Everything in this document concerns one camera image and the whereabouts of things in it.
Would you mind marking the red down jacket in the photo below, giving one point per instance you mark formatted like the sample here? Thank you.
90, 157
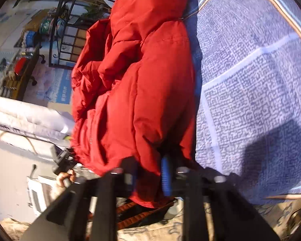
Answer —
140, 93

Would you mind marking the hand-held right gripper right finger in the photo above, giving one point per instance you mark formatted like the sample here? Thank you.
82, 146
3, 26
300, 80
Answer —
166, 178

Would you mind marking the blue white wall poster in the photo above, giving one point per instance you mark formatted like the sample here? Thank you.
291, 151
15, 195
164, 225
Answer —
62, 87

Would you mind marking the white appliance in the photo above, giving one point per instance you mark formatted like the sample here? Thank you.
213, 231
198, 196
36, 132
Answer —
36, 195

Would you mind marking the dark wooden rolling desk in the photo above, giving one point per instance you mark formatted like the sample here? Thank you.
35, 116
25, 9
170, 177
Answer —
17, 80

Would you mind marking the white garment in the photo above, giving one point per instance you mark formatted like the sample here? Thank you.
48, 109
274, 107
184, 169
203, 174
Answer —
27, 118

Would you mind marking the black iron bed frame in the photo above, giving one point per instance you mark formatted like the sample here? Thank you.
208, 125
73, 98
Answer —
60, 7

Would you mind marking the person's left hand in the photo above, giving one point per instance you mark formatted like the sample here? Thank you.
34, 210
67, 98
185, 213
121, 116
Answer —
64, 179

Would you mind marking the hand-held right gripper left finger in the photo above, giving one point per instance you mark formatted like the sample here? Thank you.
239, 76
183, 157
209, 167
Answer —
130, 178

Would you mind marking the blue plaid bed sheet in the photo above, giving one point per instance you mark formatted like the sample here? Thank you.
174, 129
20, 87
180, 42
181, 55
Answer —
253, 93

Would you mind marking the beige floral quilt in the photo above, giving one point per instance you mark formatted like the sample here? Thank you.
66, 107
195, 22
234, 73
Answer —
153, 231

